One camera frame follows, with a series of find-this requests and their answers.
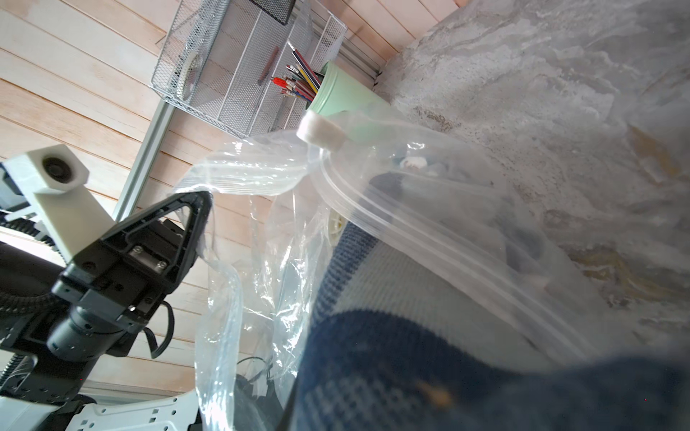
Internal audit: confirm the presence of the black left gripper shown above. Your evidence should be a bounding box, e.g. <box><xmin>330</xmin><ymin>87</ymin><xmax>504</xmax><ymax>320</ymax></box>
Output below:
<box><xmin>47</xmin><ymin>191</ymin><xmax>213</xmax><ymax>361</ymax></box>

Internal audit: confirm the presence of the white bag zipper slider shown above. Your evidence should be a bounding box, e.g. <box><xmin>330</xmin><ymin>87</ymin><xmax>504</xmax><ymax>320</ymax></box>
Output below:
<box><xmin>296</xmin><ymin>111</ymin><xmax>348</xmax><ymax>152</ymax></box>

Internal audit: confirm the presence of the black mesh wall basket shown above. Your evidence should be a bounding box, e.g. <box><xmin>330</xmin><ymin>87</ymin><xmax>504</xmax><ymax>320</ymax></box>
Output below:
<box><xmin>251</xmin><ymin>0</ymin><xmax>296</xmax><ymax>26</ymax></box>

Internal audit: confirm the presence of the grey navy plaid blanket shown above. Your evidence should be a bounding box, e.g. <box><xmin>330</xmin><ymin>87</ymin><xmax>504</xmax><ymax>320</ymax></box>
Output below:
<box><xmin>287</xmin><ymin>224</ymin><xmax>689</xmax><ymax>430</ymax></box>

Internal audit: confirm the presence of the clear plastic vacuum bag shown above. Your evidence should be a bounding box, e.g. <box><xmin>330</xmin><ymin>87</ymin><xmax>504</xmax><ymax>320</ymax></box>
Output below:
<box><xmin>176</xmin><ymin>108</ymin><xmax>639</xmax><ymax>430</ymax></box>

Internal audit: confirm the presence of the white wire shelf rack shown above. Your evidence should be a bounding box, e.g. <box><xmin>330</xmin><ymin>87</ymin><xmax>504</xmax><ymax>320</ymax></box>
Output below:
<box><xmin>151</xmin><ymin>1</ymin><xmax>348</xmax><ymax>138</ymax></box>

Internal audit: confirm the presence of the green pen holder cup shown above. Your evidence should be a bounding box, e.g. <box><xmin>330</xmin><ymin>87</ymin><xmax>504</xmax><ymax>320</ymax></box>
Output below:
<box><xmin>306</xmin><ymin>62</ymin><xmax>391</xmax><ymax>125</ymax></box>

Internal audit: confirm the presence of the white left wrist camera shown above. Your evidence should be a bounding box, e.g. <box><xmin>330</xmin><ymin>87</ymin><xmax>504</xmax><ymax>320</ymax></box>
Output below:
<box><xmin>1</xmin><ymin>145</ymin><xmax>115</xmax><ymax>262</ymax></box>

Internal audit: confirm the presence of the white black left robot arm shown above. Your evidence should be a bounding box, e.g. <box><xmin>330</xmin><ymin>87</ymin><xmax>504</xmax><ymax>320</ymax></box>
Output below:
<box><xmin>1</xmin><ymin>191</ymin><xmax>213</xmax><ymax>430</ymax></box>

